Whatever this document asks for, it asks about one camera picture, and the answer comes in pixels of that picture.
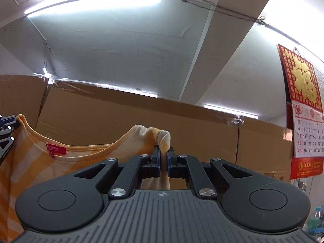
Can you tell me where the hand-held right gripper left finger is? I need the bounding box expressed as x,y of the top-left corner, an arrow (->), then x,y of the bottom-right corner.
73,145 -> 161,199

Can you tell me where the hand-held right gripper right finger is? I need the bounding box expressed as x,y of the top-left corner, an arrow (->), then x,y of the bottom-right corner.
167,146 -> 254,198

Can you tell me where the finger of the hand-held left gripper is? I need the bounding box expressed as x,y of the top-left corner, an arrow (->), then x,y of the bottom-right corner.
0,115 -> 17,162

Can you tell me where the orange white striped shirt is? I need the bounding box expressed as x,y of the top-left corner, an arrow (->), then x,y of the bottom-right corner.
0,114 -> 173,236

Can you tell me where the cardboard box with small sticker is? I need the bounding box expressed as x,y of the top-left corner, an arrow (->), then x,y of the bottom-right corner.
0,75 -> 49,122

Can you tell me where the large labelled cardboard box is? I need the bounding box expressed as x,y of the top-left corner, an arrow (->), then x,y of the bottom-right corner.
35,81 -> 241,190

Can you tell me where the fluorescent tube light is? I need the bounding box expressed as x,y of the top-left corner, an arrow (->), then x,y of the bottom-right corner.
202,103 -> 259,119
33,72 -> 159,98
24,0 -> 162,19

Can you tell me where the cardboard box with taped flaps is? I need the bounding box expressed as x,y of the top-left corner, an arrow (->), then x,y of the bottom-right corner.
234,118 -> 295,183

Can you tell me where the clear water bottle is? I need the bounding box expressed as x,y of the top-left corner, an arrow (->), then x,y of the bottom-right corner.
307,206 -> 324,233

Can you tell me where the red wall calendar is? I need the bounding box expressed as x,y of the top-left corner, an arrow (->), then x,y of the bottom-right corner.
277,43 -> 324,181

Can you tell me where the black ceiling wire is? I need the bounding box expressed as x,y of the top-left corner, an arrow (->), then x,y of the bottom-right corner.
171,0 -> 265,24

